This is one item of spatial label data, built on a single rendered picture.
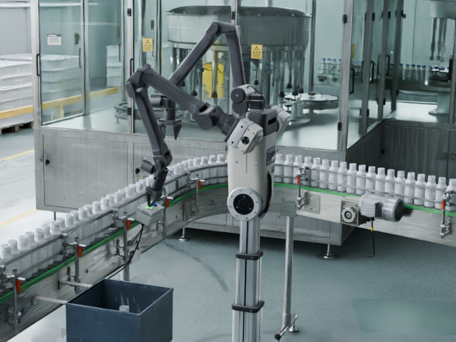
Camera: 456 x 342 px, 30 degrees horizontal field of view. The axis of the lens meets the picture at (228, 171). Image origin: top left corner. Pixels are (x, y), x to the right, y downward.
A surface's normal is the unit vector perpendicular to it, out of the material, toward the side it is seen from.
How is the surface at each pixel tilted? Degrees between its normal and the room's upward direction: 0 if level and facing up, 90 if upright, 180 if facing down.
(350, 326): 0
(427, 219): 90
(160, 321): 90
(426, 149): 90
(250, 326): 90
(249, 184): 101
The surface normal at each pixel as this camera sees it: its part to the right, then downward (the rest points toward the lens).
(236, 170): -0.33, 0.37
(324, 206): -0.61, 0.15
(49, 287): 0.94, 0.09
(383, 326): 0.02, -0.98
